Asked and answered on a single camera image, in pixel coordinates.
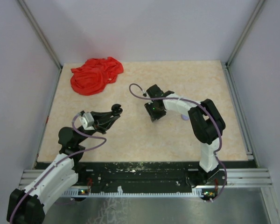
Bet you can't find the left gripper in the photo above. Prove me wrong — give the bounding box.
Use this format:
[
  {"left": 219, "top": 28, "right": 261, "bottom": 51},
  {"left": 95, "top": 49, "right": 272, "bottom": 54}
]
[{"left": 75, "top": 110, "right": 120, "bottom": 145}]

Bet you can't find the black earbud case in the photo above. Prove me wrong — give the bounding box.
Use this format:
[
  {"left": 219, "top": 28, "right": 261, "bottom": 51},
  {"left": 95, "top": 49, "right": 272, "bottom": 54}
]
[{"left": 111, "top": 104, "right": 123, "bottom": 116}]

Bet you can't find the purple earbud case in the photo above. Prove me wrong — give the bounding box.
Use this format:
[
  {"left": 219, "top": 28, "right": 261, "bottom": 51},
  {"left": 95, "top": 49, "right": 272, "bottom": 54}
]
[{"left": 181, "top": 114, "right": 189, "bottom": 121}]

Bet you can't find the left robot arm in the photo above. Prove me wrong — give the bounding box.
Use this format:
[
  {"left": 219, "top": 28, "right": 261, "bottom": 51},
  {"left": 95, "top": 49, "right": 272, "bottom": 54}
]
[{"left": 7, "top": 104, "right": 123, "bottom": 224}]

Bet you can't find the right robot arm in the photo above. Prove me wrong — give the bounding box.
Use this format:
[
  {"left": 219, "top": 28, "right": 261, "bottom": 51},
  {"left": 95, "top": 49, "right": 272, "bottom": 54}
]
[{"left": 142, "top": 84, "right": 226, "bottom": 185}]

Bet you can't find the red cloth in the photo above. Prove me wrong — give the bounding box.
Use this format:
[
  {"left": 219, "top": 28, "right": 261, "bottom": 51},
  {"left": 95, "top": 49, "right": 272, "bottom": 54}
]
[{"left": 70, "top": 57, "right": 124, "bottom": 96}]

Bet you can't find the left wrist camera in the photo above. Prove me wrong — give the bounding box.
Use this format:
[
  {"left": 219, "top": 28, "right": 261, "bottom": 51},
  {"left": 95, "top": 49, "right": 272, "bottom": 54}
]
[{"left": 79, "top": 112, "right": 94, "bottom": 130}]

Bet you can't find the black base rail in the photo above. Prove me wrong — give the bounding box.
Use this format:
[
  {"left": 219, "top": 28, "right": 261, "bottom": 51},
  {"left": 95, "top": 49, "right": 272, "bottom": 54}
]
[{"left": 35, "top": 160, "right": 226, "bottom": 194}]

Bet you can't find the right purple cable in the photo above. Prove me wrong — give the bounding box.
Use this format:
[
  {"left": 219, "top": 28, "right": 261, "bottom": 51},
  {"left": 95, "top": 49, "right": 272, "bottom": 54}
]
[{"left": 129, "top": 83, "right": 227, "bottom": 203}]

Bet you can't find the purple cable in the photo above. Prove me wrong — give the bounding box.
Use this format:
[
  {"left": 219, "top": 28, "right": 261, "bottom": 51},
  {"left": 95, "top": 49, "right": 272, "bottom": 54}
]
[
  {"left": 9, "top": 113, "right": 107, "bottom": 224},
  {"left": 129, "top": 83, "right": 227, "bottom": 203}
]

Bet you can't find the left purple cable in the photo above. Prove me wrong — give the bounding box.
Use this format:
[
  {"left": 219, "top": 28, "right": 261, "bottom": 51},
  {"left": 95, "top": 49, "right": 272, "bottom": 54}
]
[{"left": 9, "top": 113, "right": 107, "bottom": 224}]

